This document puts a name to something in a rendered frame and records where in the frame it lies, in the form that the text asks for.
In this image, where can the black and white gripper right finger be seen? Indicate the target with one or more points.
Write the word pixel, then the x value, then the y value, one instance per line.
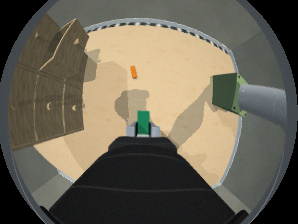
pixel 154 130

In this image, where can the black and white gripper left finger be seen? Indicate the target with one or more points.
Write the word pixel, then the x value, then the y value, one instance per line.
pixel 132 130

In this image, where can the small wooden chest of drawers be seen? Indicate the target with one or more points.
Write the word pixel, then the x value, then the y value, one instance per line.
pixel 35 142

